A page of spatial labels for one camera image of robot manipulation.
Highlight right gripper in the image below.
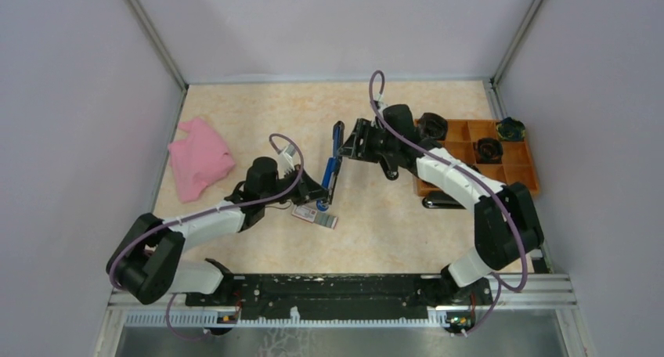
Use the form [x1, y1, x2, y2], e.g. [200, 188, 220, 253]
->
[337, 118, 399, 164]

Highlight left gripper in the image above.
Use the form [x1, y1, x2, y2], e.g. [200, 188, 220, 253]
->
[262, 164, 333, 206]

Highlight blue stapler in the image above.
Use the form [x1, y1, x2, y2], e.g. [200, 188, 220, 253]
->
[316, 121, 345, 211]

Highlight black stapler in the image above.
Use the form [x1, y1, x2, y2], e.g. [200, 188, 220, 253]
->
[380, 162, 464, 209]

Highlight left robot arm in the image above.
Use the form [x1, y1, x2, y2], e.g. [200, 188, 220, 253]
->
[106, 157, 329, 305]

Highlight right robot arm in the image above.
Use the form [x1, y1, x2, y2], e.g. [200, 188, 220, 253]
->
[337, 104, 544, 304]

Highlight dark rolled fabric top-left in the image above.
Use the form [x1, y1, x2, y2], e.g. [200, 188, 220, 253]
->
[417, 112, 449, 140]

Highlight pink cloth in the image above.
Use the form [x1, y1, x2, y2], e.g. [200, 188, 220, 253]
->
[168, 117, 236, 203]

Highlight dark rolled fabric centre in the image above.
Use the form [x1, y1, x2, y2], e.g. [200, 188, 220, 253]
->
[473, 137, 503, 164]

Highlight dark rolled fabric top-right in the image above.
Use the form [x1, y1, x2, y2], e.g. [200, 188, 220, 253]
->
[496, 117, 525, 142]

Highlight orange wooden compartment tray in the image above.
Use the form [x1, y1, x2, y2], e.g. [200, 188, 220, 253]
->
[440, 119, 540, 197]

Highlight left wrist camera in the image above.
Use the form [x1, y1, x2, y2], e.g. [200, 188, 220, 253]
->
[277, 145, 301, 176]

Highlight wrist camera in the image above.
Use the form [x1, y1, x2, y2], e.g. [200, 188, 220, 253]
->
[373, 99, 388, 117]
[277, 145, 301, 176]

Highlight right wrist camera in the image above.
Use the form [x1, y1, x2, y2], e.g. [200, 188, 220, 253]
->
[373, 99, 388, 117]

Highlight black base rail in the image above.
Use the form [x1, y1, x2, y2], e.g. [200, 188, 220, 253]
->
[185, 274, 493, 321]

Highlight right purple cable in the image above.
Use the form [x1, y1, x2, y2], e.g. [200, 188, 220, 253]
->
[368, 70, 530, 338]

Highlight purple cable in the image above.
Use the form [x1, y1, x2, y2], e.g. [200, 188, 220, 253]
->
[107, 133, 305, 341]
[368, 70, 530, 338]

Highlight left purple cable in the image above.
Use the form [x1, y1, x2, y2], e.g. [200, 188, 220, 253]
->
[107, 133, 305, 341]

